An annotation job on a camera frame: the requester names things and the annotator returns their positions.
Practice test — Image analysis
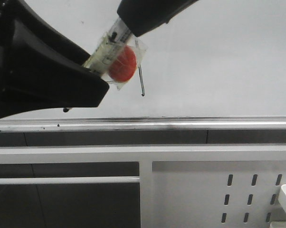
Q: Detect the red round magnet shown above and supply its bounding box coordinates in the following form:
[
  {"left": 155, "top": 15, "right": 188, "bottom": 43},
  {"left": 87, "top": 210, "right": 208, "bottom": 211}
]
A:
[{"left": 107, "top": 38, "right": 148, "bottom": 96}]

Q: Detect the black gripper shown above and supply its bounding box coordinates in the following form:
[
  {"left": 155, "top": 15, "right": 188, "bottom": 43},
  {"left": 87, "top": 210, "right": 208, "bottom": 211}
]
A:
[{"left": 0, "top": 0, "right": 109, "bottom": 119}]

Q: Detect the white whiteboard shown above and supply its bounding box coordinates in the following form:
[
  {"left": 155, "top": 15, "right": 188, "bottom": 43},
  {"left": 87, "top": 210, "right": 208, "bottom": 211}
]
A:
[{"left": 10, "top": 0, "right": 286, "bottom": 119}]

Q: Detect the white whiteboard marker pen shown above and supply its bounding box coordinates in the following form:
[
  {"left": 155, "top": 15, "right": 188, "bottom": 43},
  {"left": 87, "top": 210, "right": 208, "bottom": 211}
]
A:
[{"left": 83, "top": 18, "right": 133, "bottom": 81}]

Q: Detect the white perforated metal panel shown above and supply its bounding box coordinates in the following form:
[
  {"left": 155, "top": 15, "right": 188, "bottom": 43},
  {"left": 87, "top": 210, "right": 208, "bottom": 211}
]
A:
[{"left": 153, "top": 161, "right": 286, "bottom": 228}]

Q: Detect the white metal frame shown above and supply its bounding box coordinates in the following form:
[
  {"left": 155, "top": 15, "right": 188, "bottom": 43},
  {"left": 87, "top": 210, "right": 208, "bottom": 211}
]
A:
[{"left": 0, "top": 145, "right": 286, "bottom": 228}]

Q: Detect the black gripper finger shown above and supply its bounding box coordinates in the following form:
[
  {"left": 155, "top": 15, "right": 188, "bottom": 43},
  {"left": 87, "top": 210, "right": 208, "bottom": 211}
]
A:
[{"left": 117, "top": 0, "right": 196, "bottom": 37}]

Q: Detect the aluminium whiteboard tray rail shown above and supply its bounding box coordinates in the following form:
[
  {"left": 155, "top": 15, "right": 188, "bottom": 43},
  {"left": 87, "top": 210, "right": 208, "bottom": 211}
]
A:
[{"left": 0, "top": 116, "right": 286, "bottom": 133}]

